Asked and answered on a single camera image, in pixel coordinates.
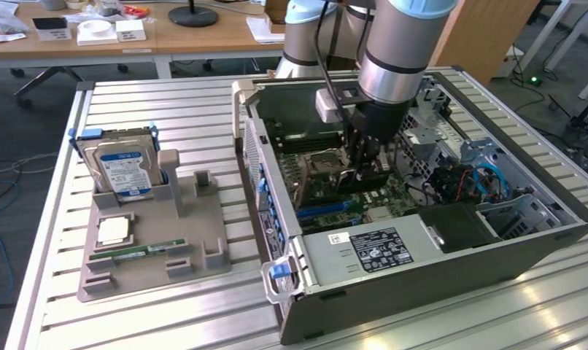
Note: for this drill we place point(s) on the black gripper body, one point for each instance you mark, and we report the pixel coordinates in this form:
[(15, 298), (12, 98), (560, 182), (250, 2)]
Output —
[(378, 122)]

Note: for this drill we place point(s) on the black graphics card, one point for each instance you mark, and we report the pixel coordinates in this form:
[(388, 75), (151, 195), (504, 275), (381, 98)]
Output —
[(362, 184)]

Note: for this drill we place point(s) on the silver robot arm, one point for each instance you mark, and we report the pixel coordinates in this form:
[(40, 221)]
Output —
[(396, 54)]

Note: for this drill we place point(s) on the CPU socket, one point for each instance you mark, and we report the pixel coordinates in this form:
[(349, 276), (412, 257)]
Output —
[(324, 162)]

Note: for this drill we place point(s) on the green motherboard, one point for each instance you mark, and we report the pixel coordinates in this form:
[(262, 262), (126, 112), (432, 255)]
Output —
[(398, 186)]

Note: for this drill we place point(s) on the metal drive cage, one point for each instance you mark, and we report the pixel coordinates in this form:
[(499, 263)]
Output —
[(422, 136)]

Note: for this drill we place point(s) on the black power connector bundle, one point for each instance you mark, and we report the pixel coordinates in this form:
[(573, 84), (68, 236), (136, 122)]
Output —
[(445, 184)]

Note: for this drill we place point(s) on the silver chipset heatsink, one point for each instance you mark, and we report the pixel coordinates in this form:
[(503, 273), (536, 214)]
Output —
[(381, 214)]

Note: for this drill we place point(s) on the long blue expansion slot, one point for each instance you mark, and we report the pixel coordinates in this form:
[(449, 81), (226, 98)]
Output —
[(324, 210)]

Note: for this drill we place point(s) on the blue card retention clip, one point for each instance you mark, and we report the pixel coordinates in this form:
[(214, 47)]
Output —
[(262, 186), (270, 203), (275, 222)]

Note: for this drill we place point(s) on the black plastic fan shroud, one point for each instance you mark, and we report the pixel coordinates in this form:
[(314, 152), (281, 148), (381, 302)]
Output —
[(454, 229)]

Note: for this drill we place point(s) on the grey power supply unit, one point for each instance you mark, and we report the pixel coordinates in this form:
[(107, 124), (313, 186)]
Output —
[(333, 255)]

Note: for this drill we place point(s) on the metal disk bay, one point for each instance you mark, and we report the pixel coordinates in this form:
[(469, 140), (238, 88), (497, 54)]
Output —
[(517, 218)]

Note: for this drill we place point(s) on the wooden cabinet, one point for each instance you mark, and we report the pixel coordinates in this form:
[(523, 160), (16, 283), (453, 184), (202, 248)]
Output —
[(493, 36)]

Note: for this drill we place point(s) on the white paper stack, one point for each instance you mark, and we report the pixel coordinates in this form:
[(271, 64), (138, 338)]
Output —
[(265, 33)]

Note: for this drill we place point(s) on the black device green light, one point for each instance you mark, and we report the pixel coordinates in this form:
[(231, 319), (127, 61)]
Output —
[(535, 81)]

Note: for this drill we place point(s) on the brown cardboard box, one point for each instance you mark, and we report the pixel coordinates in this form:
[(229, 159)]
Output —
[(275, 11)]

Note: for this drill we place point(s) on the open grey PC case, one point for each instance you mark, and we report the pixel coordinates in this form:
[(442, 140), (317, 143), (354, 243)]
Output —
[(420, 291)]

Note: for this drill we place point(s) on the grey parts rack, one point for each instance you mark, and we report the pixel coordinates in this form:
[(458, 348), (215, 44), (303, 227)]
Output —
[(197, 226)]

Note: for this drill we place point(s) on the white desk leg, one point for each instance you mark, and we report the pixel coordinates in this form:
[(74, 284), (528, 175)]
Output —
[(551, 33)]

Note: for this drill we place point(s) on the light wooden desk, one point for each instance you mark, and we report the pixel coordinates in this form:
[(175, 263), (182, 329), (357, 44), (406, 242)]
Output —
[(31, 49), (202, 36)]

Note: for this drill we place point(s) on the black round lamp base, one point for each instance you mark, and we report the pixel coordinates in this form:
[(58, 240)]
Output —
[(193, 16)]

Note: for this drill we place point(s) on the hard disk blue caddy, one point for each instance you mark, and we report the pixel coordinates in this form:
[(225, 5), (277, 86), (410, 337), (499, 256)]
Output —
[(123, 171)]

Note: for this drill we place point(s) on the green RAM stick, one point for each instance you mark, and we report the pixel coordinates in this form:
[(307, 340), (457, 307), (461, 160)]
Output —
[(138, 249)]

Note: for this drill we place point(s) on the silver CPU chip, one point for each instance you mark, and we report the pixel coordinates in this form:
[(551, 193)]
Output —
[(112, 231)]

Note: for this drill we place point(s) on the white cardboard box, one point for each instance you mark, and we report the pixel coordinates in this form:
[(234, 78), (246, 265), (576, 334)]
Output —
[(130, 31)]

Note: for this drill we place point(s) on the red packet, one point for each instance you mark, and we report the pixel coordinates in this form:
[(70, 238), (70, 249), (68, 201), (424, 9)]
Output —
[(135, 11)]

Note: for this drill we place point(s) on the black chair base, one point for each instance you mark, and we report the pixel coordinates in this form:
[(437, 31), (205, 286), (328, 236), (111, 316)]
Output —
[(46, 78)]

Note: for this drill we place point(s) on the black topped white box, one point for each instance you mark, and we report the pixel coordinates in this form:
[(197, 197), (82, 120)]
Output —
[(52, 29)]

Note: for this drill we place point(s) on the grey cup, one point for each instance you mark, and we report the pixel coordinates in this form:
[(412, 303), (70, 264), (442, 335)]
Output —
[(54, 4)]

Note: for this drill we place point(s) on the white paper slip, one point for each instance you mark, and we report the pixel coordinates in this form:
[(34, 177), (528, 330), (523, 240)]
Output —
[(8, 37)]

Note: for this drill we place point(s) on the clear plastic bag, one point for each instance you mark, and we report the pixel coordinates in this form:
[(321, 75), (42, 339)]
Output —
[(1, 16)]

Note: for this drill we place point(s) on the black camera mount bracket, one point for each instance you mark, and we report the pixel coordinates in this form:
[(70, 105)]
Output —
[(350, 93)]

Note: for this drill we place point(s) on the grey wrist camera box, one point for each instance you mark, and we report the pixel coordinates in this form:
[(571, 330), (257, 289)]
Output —
[(330, 109)]

